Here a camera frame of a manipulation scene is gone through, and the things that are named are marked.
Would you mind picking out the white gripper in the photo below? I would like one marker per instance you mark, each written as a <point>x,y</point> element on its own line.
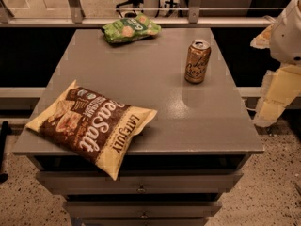
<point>288,40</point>

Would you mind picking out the orange soda can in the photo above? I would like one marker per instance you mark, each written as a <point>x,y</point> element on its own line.
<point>198,56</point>

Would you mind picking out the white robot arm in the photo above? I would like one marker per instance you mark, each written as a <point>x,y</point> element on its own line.
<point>290,3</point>

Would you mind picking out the green snack bag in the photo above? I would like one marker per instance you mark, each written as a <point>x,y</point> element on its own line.
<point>130,29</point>

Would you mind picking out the brown sea salt chip bag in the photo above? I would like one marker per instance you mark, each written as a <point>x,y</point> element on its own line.
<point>92,125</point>

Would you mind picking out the grey drawer cabinet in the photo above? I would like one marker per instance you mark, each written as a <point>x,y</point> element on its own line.
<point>199,127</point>

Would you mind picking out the grey drawer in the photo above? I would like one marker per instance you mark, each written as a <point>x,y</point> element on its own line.
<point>142,210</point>
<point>139,182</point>

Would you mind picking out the top grey drawer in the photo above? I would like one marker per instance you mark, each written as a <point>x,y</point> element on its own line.
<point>139,182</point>

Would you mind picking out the metal railing frame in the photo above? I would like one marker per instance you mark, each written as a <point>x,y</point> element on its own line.
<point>166,13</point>

